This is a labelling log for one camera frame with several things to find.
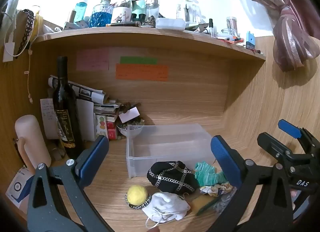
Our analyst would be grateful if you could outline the white face mask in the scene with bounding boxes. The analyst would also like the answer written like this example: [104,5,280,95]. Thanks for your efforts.
[142,192,191,229]

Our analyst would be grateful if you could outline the pink sticky note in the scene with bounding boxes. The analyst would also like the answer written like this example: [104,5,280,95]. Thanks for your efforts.
[76,48,110,71]

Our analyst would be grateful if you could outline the yellow green sponge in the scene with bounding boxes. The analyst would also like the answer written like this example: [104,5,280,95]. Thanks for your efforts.
[191,193,221,216]

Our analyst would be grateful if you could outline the yellow cloth item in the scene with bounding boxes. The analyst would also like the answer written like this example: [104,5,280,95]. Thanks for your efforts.
[32,13,44,42]

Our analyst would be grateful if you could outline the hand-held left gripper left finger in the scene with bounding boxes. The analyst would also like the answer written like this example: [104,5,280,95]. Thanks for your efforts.
[27,135,113,232]

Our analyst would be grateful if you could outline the small dropper bottle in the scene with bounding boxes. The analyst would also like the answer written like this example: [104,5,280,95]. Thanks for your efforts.
[208,19,216,38]

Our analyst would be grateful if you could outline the blue faceted glass bottle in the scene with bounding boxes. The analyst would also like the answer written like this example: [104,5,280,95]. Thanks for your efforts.
[91,0,113,28]

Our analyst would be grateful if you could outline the rolled newspaper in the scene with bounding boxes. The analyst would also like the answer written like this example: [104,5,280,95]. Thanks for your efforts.
[48,75,106,104]

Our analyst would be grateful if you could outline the orange sticky note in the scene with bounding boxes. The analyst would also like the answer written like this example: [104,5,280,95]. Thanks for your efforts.
[115,64,168,82]

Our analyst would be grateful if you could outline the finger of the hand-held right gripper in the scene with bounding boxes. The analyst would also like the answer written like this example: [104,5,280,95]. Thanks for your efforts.
[257,132,304,165]
[278,119,320,153]

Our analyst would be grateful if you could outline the white charger with cable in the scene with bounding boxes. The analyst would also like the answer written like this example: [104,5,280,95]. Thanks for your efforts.
[2,12,18,63]

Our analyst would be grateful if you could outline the clear bottle with illustrated label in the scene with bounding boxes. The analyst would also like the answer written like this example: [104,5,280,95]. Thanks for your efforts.
[111,0,133,24]

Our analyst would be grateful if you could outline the green fuzzy sock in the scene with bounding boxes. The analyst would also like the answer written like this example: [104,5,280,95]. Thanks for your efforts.
[194,162,227,186]

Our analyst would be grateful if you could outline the colourful dotted small box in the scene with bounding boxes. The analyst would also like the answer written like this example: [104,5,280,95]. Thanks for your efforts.
[94,115,108,138]

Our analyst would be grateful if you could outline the white blank card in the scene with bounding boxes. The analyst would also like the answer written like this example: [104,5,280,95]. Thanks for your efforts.
[118,107,141,124]

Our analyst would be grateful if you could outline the black chain strap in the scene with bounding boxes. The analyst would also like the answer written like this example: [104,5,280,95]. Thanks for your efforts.
[14,9,35,59]

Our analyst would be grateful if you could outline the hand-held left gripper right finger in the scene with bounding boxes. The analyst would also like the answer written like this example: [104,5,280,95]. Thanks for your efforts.
[207,135,293,232]

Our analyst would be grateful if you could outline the wooden shelf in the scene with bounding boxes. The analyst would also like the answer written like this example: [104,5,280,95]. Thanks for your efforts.
[32,26,267,61]

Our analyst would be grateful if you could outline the yellow felt ball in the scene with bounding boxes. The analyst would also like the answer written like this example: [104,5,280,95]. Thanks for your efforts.
[127,185,148,204]

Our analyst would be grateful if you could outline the clear plastic storage bin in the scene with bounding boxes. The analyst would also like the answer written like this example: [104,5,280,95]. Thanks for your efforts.
[126,123,218,179]

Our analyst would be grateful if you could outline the clear plastic jar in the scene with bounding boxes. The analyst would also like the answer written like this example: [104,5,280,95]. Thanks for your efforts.
[176,0,201,22]

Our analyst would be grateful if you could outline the teal slim bottle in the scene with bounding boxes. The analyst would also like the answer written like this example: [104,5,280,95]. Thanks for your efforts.
[74,2,87,22]

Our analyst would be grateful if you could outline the dark brown tube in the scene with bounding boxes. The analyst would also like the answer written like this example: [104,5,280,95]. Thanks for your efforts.
[106,21,142,27]

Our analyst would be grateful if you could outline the white rectangular case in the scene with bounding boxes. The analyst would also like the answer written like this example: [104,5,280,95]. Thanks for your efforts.
[155,17,186,32]

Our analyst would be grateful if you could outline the glass jar with lid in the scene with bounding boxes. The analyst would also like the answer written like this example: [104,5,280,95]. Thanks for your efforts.
[222,16,241,36]

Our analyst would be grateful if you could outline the green sticky note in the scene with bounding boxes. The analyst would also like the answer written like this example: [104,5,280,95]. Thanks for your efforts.
[120,56,158,65]

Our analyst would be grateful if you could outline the silver chain bracelet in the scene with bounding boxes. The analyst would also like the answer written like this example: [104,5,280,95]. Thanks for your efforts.
[125,193,152,210]

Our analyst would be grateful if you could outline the stack of loose papers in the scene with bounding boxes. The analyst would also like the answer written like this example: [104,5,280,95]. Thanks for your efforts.
[93,100,121,117]

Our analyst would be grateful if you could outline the beige thin cord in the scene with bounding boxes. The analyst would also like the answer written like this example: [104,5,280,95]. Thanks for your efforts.
[24,49,33,103]

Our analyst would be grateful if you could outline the pale pink cylinder bottle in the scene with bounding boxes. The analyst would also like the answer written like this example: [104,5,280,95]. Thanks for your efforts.
[14,115,52,173]

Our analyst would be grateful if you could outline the clear bottle with silver cap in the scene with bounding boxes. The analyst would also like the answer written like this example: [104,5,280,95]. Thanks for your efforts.
[146,0,160,19]

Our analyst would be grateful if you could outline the mint green pump bottle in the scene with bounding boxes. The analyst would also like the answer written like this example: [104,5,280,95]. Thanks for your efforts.
[131,0,147,22]

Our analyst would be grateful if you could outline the white upright booklet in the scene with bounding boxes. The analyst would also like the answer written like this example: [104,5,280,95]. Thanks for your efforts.
[76,98,97,142]

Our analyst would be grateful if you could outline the crumpled patterned cloth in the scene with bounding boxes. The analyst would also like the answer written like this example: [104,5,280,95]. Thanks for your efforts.
[199,182,237,198]

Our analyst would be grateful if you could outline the small bowl of pebbles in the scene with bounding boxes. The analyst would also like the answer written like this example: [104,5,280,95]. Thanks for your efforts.
[117,121,145,139]

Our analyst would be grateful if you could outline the red small box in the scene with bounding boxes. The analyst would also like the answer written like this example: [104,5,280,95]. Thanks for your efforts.
[107,121,118,140]

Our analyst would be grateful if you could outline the dark wine bottle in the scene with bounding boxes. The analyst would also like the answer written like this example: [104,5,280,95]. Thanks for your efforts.
[52,56,83,159]

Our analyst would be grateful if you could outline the blue small gadget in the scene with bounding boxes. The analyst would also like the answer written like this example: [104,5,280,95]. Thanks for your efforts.
[245,31,255,49]

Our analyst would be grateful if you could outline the white and blue box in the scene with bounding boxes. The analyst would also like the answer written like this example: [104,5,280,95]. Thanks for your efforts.
[5,169,35,208]

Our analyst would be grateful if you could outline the white handwritten paper note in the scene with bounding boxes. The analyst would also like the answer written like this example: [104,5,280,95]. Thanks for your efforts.
[40,98,60,140]

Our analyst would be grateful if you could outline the mauve striped curtain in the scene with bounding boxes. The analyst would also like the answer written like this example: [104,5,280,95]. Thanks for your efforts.
[228,0,320,72]

